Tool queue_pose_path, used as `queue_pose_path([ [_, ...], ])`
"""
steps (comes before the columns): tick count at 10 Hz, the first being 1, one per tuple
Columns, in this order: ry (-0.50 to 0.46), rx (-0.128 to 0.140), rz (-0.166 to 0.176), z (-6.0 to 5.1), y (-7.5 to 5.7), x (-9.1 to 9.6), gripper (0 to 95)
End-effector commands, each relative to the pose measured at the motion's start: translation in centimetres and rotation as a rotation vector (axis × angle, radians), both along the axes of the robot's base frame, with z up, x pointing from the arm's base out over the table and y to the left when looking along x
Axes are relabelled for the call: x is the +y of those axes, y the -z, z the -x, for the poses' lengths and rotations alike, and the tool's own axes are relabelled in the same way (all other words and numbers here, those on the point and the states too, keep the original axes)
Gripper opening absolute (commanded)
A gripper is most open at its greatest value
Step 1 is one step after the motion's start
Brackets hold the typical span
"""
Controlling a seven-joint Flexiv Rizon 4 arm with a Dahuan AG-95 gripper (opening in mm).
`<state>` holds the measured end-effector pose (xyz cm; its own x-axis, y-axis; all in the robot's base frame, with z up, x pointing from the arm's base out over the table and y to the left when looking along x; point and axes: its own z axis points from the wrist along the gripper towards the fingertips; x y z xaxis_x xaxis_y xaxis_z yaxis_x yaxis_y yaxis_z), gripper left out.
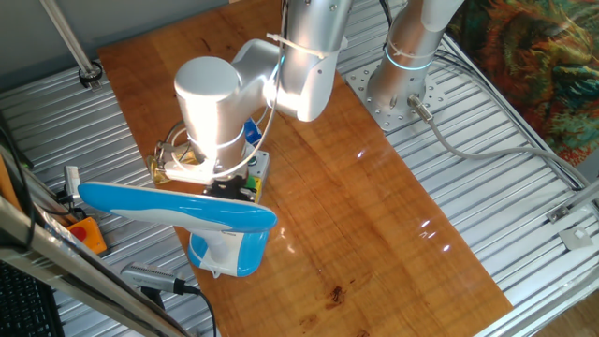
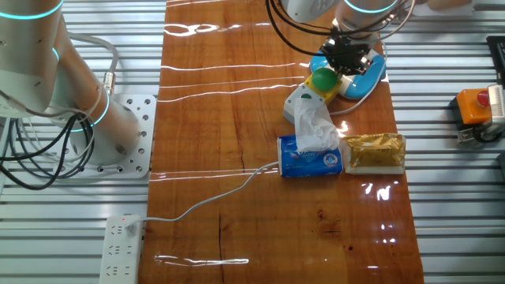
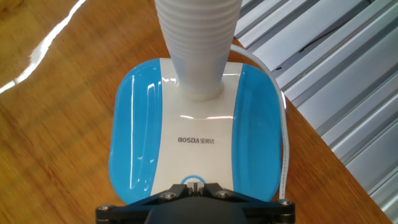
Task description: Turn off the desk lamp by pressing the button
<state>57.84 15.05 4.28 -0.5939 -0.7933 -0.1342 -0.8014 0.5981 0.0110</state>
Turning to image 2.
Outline beige rounded object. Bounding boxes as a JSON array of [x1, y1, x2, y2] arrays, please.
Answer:
[[426, 0, 473, 11]]

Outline grey yellow push button box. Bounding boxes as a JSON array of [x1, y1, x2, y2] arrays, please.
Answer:
[[282, 66, 344, 125]]

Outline black flat device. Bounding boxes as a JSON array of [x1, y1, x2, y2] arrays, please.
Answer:
[[485, 35, 505, 86]]

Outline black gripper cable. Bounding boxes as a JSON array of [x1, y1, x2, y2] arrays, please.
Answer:
[[264, 0, 328, 57]]

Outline grey cable with metal connector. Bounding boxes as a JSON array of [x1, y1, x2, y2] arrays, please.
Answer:
[[66, 31, 120, 98]]

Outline white lamp power cable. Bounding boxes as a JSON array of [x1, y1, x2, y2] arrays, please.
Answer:
[[125, 41, 390, 237]]

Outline silver robot mounting plate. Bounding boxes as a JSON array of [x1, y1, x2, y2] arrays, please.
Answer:
[[50, 93, 158, 181]]

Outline orange emergency stop box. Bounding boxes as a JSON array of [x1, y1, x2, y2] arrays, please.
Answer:
[[451, 88, 493, 125]]

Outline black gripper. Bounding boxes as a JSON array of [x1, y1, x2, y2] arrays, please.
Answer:
[[320, 35, 374, 80]]

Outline white power strip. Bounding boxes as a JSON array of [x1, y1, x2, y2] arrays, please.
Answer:
[[98, 215, 144, 284]]

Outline blue tissue pack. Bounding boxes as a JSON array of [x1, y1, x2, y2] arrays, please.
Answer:
[[276, 135, 344, 178]]

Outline gold foil package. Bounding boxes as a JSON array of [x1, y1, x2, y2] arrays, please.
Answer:
[[339, 133, 408, 176], [344, 133, 407, 169]]

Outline white pulled-out tissue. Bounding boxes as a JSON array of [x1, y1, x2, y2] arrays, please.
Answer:
[[293, 98, 341, 152]]

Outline black base cables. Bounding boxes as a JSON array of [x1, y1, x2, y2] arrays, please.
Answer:
[[0, 112, 96, 192]]

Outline grey metal bracket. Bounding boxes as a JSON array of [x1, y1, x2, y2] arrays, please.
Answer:
[[456, 117, 505, 144]]

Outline white vented device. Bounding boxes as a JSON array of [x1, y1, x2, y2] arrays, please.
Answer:
[[487, 84, 505, 120]]

